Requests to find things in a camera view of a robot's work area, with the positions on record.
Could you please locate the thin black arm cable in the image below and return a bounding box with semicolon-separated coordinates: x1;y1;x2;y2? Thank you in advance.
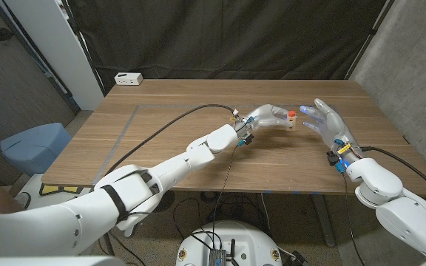
342;171;368;266
190;145;240;252

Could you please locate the blue padded stool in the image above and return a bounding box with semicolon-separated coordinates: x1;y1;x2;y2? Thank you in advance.
0;123;72;177

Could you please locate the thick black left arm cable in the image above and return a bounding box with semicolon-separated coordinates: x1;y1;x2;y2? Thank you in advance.
104;103;236;177

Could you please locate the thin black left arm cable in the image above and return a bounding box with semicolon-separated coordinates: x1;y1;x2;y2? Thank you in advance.
190;145;240;252

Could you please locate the black backdrop curtain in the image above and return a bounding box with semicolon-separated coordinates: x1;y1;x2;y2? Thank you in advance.
64;0;397;93

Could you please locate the grey finned electronics box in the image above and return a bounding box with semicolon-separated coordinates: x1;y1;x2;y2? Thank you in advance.
208;248;228;266

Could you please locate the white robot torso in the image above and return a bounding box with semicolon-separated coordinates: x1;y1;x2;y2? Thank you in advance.
175;220;283;266

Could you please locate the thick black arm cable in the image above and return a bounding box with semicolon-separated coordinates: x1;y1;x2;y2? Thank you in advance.
360;146;426;203
104;103;236;177

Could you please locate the white power strip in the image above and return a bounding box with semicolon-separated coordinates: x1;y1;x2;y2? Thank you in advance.
114;72;143;86

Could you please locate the black backdrop stand pole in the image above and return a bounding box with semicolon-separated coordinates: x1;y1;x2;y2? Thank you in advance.
60;0;107;97
344;0;397;81

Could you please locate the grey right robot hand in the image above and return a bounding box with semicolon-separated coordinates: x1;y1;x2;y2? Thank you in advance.
299;98;364;166

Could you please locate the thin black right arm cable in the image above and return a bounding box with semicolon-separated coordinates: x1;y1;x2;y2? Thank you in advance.
342;171;368;266

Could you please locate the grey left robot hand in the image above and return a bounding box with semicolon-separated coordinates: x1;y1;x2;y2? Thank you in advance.
234;103;291;136

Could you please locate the grey sneaker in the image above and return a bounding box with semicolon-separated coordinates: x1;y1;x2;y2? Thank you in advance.
13;191;32;211

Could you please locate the white hanging cable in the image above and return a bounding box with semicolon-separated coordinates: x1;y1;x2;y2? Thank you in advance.
260;192;272;233

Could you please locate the yellow black floor sign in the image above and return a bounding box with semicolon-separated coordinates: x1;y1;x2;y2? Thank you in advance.
39;183;84;196

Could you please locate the black floor cable tangle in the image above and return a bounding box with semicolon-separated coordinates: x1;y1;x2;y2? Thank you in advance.
172;190;269;237

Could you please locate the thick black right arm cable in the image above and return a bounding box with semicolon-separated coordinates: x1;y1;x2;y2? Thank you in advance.
360;146;426;203

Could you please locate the black door frame strip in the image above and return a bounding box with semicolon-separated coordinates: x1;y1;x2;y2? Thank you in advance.
0;0;81;112

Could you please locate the grey table leg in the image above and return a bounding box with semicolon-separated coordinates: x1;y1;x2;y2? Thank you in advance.
311;194;337;248

